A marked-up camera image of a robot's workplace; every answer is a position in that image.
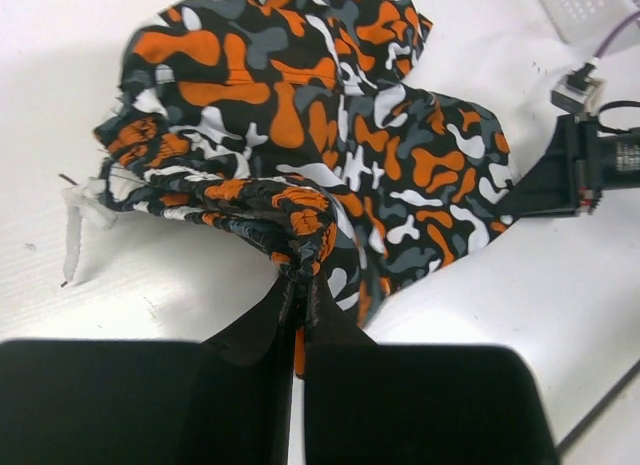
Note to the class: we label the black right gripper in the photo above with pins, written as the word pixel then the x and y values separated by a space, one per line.
pixel 581 162

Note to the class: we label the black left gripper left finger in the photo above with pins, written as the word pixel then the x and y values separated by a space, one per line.
pixel 226 400

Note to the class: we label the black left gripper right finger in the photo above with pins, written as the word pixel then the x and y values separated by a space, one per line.
pixel 371 403

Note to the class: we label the orange grey camouflage shorts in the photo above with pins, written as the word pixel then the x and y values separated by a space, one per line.
pixel 290 124

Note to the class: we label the white perforated plastic basket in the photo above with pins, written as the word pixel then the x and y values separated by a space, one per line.
pixel 586 23

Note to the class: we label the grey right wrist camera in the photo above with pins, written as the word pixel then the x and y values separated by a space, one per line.
pixel 578 91

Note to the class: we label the aluminium table edge rail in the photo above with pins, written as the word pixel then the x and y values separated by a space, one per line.
pixel 597 411

